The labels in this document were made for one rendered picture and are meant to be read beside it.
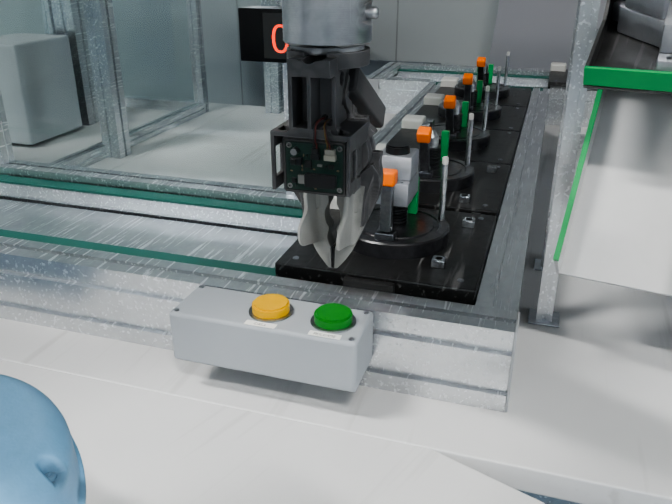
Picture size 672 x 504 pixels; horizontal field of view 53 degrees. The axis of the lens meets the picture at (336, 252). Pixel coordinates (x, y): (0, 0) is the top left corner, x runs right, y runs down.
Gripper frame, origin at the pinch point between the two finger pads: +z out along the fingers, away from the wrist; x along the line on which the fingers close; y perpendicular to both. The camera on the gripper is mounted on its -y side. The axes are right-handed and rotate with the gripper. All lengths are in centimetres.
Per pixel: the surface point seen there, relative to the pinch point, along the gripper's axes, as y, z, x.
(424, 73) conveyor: -164, 10, -22
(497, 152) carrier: -66, 7, 10
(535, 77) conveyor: -164, 9, 13
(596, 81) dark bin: -13.7, -15.6, 22.6
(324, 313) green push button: 1.1, 6.6, -0.9
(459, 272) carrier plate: -13.1, 6.8, 10.9
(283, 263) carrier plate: -9.2, 6.8, -9.5
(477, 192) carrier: -42.0, 6.8, 9.6
